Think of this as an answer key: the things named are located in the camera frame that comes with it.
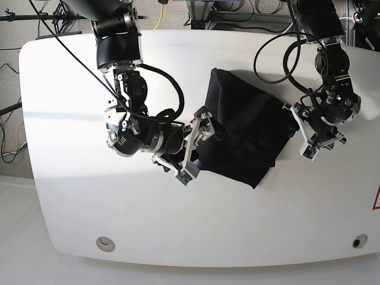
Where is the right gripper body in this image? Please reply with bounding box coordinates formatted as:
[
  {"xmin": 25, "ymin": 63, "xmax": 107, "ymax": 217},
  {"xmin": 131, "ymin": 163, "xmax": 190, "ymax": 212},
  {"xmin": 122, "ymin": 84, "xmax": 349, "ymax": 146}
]
[{"xmin": 152, "ymin": 106, "xmax": 227, "ymax": 172}]

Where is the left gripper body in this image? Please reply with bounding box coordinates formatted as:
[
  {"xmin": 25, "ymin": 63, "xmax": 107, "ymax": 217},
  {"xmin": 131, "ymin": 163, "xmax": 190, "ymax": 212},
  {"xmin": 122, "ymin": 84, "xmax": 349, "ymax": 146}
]
[{"xmin": 281, "ymin": 102, "xmax": 348, "ymax": 151}]

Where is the black T-shirt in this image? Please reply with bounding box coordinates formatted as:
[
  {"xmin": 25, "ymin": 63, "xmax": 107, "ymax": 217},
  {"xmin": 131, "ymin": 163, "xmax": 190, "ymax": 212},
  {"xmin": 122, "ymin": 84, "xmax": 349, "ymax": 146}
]
[{"xmin": 197, "ymin": 68, "xmax": 299, "ymax": 188}]

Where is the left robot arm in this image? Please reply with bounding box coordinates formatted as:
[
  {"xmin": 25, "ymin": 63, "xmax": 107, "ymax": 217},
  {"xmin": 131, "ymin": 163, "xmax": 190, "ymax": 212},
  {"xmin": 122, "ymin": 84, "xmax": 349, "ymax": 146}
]
[{"xmin": 283, "ymin": 1, "xmax": 361, "ymax": 159}]

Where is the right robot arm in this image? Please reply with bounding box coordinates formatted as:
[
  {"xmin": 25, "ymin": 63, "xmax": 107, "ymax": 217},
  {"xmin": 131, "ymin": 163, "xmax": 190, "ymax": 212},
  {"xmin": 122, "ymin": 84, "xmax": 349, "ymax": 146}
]
[{"xmin": 67, "ymin": 1, "xmax": 218, "ymax": 178}]

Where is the silver table grommet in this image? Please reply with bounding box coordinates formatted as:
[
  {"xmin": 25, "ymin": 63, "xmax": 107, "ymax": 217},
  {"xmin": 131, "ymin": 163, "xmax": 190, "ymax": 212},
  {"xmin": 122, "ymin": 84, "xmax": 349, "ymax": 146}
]
[{"xmin": 96, "ymin": 237, "xmax": 116, "ymax": 252}]

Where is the grey table leg base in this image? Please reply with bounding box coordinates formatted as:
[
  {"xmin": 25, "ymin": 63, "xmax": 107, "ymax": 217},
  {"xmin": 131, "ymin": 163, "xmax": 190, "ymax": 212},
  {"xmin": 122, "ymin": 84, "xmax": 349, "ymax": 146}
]
[{"xmin": 184, "ymin": 1, "xmax": 215, "ymax": 30}]

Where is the black tripod stand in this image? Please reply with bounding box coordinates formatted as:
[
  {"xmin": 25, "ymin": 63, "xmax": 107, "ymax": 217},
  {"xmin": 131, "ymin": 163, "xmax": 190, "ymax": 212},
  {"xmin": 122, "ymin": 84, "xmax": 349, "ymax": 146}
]
[{"xmin": 1, "ymin": 1, "xmax": 86, "ymax": 37}]

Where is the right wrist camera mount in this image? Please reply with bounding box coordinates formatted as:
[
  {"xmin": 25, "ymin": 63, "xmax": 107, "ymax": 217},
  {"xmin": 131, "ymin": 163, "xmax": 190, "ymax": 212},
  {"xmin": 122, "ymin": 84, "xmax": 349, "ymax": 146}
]
[{"xmin": 152, "ymin": 110, "xmax": 214, "ymax": 186}]

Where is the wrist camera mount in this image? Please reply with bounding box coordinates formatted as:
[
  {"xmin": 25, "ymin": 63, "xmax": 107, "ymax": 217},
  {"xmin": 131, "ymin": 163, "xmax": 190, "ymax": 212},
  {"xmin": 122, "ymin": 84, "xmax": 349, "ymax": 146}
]
[
  {"xmin": 283, "ymin": 103, "xmax": 347, "ymax": 163},
  {"xmin": 152, "ymin": 110, "xmax": 214, "ymax": 186}
]

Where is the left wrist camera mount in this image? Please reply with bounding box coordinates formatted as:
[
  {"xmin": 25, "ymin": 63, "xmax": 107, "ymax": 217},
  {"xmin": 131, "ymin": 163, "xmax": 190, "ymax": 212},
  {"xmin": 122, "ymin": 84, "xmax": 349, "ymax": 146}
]
[{"xmin": 283, "ymin": 103, "xmax": 347, "ymax": 163}]

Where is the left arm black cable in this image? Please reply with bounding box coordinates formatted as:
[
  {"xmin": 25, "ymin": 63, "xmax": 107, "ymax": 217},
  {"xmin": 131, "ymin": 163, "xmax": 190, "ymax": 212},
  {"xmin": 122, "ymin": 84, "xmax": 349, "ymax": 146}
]
[{"xmin": 252, "ymin": 0, "xmax": 324, "ymax": 119}]

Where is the yellow cable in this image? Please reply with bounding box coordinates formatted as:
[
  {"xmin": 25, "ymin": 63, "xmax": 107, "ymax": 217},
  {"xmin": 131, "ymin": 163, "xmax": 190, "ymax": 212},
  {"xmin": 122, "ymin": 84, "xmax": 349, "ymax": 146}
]
[{"xmin": 153, "ymin": 0, "xmax": 166, "ymax": 31}]

